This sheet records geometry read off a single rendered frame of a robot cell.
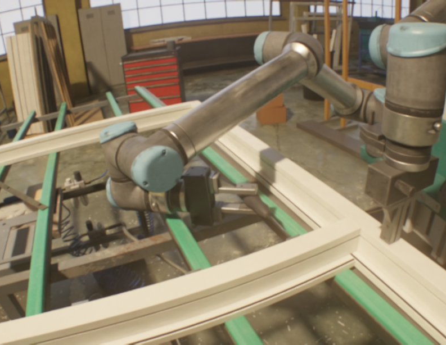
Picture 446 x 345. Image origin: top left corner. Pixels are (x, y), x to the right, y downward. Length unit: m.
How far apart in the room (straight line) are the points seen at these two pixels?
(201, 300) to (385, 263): 0.32
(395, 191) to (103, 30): 7.33
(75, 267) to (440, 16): 0.94
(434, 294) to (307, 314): 1.16
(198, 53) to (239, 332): 8.24
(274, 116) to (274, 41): 3.06
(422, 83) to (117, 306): 0.52
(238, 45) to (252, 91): 8.28
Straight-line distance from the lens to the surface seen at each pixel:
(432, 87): 0.46
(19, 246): 1.22
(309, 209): 0.75
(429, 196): 1.26
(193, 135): 0.65
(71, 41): 7.66
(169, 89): 4.10
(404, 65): 0.46
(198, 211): 0.74
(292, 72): 0.83
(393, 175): 0.48
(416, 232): 1.73
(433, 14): 0.71
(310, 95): 5.14
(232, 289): 0.52
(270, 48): 1.00
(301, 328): 1.61
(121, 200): 0.79
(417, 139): 0.48
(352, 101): 1.41
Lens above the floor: 1.30
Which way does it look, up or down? 27 degrees down
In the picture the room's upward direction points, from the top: 5 degrees counter-clockwise
